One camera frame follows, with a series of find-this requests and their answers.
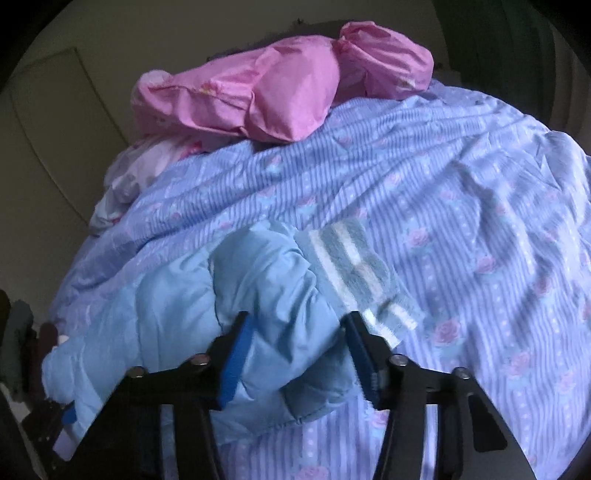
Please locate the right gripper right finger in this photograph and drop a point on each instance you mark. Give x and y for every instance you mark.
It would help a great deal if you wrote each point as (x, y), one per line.
(369, 363)

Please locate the blue floral striped bedspread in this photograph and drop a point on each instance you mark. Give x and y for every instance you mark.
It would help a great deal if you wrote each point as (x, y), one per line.
(458, 223)

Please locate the dark green curtain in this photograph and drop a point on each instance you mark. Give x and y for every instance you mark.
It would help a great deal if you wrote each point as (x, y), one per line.
(503, 48)

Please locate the pink crumpled blanket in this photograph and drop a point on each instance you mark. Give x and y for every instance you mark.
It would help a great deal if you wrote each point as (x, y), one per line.
(283, 92)

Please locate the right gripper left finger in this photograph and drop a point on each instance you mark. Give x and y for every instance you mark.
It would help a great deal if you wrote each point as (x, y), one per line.
(228, 354)

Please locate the white pink floral pillow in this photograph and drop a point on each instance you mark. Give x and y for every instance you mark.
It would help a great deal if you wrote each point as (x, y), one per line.
(134, 170)

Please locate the teal folded garment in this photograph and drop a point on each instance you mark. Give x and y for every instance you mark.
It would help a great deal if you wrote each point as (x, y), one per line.
(16, 326)

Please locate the maroon folded garment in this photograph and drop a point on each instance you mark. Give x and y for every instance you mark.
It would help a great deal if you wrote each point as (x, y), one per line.
(47, 339)

